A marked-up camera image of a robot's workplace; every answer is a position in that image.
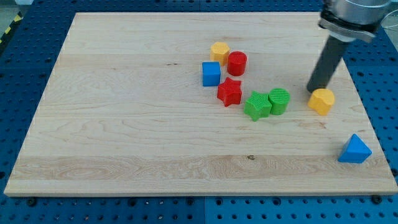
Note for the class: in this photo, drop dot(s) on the yellow heart block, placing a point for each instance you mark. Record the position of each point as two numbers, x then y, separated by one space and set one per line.
321 100

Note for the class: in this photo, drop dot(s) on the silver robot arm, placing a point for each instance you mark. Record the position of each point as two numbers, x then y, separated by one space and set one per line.
349 20

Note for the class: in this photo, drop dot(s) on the blue triangle block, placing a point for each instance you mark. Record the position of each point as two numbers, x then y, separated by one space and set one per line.
354 151

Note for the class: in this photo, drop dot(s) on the red star block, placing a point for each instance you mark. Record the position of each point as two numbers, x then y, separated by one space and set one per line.
229 92

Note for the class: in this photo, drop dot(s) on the blue cube block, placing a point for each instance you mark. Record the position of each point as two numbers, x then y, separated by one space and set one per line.
211 73

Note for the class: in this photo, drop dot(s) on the green star block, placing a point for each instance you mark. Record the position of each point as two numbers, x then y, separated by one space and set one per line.
258 106

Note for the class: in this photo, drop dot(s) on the light wooden board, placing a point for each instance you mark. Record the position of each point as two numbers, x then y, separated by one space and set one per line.
124 113

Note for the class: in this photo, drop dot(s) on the red cylinder block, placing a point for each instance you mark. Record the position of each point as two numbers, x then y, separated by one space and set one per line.
236 63

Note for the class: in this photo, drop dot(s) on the yellow hexagon block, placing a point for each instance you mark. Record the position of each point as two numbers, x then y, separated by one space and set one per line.
219 52

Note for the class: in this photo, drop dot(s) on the green cylinder block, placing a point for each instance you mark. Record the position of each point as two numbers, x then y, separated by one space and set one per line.
279 99

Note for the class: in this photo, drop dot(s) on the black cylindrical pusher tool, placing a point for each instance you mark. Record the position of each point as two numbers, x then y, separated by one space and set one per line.
327 63

